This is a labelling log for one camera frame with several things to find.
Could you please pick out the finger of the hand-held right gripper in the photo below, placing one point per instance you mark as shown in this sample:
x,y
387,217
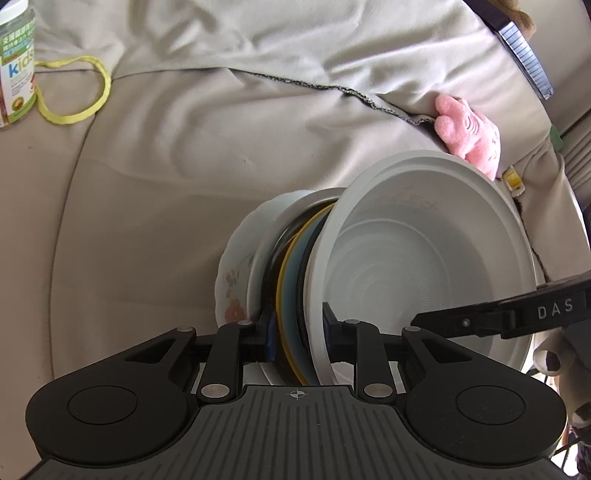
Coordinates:
x,y
466,321

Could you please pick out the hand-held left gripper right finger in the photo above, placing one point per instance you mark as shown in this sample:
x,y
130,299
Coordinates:
x,y
333,341

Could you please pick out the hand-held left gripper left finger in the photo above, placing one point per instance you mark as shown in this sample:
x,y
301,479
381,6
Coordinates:
x,y
271,339

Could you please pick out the white bowl with yellow rim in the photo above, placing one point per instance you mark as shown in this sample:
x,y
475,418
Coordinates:
x,y
279,300

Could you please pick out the blue bowl with black rim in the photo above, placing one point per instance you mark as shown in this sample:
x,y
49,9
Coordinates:
x,y
291,295

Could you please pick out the large white ceramic bowl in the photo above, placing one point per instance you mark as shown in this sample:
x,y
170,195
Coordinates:
x,y
256,277

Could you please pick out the white floral scalloped bowl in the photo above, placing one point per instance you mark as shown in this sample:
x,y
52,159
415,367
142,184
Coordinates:
x,y
231,286

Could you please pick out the tall white plastic bowl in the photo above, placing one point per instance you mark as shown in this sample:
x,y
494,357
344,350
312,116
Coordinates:
x,y
415,230

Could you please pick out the stainless steel bowl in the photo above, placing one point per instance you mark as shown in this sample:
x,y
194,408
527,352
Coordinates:
x,y
318,196

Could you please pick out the brown white plush toy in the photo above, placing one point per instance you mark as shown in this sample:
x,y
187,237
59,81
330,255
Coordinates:
x,y
549,360

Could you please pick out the yellow white tag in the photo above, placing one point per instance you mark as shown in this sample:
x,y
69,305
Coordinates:
x,y
513,181

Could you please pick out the beige curtain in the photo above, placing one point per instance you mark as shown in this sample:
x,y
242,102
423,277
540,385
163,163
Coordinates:
x,y
579,175

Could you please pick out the green tag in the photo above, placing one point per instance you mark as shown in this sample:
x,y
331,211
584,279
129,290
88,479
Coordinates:
x,y
555,138

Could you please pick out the beige sofa cover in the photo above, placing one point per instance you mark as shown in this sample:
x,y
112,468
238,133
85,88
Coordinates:
x,y
161,184

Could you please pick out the pink plush toy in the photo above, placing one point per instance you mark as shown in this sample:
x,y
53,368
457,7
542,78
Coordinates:
x,y
466,129

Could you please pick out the navy ribbed box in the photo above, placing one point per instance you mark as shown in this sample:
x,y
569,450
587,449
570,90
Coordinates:
x,y
521,50

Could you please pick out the brown teddy bear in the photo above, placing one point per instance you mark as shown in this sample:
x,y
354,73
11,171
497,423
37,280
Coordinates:
x,y
524,21

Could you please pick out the clear vitamin bottle white cap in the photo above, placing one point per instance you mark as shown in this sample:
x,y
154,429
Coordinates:
x,y
18,69

